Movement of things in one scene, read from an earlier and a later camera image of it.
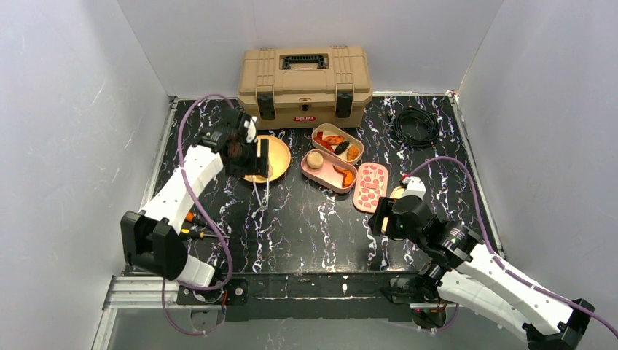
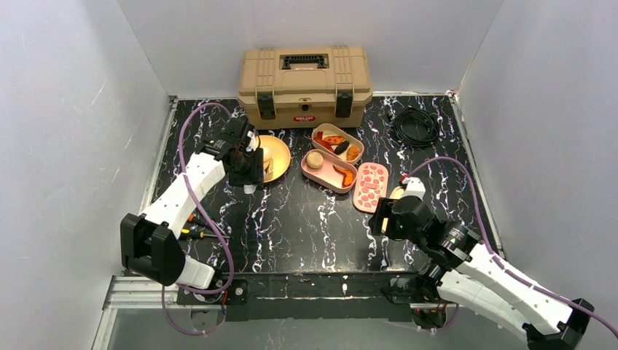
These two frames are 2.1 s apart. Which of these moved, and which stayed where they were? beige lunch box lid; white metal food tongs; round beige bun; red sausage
Moved: white metal food tongs
Stayed: round beige bun; red sausage; beige lunch box lid
